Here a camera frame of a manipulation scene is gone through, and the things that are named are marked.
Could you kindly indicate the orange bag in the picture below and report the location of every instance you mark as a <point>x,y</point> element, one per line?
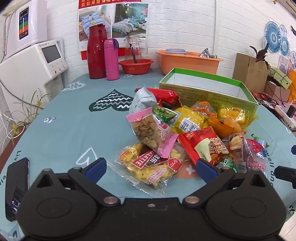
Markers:
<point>292,78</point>

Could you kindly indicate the clear packet with red label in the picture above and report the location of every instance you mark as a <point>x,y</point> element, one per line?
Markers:
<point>254,157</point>

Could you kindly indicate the glass pitcher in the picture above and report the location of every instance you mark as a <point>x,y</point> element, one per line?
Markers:
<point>135,48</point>

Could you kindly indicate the red thermos jug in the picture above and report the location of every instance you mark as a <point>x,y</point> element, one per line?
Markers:
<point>97,53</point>

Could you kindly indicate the teal printed tablecloth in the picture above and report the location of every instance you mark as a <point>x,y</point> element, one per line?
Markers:
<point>69,129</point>

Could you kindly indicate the black smartphone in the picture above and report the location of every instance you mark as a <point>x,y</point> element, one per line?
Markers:
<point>17,187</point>

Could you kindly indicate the green pea snack packet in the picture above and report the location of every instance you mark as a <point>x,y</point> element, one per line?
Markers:
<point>165,114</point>

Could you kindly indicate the dark purple plant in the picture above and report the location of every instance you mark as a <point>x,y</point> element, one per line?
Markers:
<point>261,54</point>

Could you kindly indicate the small brown cardboard box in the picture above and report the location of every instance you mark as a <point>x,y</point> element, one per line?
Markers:
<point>278,92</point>

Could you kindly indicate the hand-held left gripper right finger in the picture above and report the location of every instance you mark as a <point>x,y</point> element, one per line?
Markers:
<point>207,170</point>

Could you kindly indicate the green cardboard box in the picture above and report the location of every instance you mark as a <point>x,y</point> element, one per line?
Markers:
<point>208,97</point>

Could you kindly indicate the metal kitchen utensil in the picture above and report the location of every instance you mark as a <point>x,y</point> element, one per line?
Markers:
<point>207,53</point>

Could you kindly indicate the white power strip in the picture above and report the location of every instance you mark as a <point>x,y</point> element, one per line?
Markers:
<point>282,115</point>

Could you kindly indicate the blue patterned wall plates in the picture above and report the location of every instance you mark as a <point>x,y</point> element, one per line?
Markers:
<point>274,37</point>

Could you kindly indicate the red plastic basin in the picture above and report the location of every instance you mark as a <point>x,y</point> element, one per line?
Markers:
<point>136,67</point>

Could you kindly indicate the clear packet of yellow crackers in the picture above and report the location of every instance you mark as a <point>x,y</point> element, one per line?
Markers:
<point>143,172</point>

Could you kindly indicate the small green candy packet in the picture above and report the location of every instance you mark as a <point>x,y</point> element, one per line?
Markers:
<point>225,164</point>

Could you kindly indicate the red snack packet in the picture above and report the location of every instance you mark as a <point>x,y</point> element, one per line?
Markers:
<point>203,143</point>

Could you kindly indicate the black power adapter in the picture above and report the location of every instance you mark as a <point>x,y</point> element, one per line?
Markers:
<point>291,110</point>

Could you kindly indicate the pink floral cloth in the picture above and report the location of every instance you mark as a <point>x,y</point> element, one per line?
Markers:
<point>266,98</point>

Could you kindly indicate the orange plastic tub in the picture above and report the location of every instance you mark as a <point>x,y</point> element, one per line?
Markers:
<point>189,63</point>

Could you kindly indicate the yellow snack packet with barcode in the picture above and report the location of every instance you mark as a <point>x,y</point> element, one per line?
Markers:
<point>189,119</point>

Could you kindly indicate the large brown cardboard box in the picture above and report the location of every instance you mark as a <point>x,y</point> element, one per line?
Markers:
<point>247,71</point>

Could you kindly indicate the pink packet of nuts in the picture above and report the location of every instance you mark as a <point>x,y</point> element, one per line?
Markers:
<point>150,133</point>

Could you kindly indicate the grey foil snack packet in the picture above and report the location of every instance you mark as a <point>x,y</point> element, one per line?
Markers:
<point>142,99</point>

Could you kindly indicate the yellow corn snack packet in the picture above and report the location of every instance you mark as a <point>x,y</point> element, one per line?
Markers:
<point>233,114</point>

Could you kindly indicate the potted orchid plant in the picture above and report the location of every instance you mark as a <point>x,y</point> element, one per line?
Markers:
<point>25,111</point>

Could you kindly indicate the light green box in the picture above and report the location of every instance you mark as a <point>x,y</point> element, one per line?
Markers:
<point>282,77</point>

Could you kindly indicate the blue plate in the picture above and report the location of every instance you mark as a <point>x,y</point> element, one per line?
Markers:
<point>175,51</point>

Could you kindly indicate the clear packet of walnuts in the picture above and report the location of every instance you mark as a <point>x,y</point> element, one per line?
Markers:
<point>235,142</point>

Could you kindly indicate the orange chip packet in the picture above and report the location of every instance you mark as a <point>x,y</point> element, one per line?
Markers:
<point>223,127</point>

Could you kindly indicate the long red striped snack bag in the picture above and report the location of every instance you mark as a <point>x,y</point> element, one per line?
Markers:
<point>165,95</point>

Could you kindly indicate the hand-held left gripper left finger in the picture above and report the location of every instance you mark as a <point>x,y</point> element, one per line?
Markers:
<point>96,169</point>

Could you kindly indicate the white wall water purifier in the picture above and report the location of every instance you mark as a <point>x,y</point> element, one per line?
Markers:
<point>27,20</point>

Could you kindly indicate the wall poster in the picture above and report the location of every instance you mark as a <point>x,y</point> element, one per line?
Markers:
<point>97,16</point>

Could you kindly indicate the pink thermos bottle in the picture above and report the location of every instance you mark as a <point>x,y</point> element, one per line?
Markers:
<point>111,60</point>

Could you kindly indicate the white appliance with screen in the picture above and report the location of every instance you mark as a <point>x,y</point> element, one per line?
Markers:
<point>30,69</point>

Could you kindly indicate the small blue-green packet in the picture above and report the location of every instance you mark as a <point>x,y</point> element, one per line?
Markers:
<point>261,141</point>

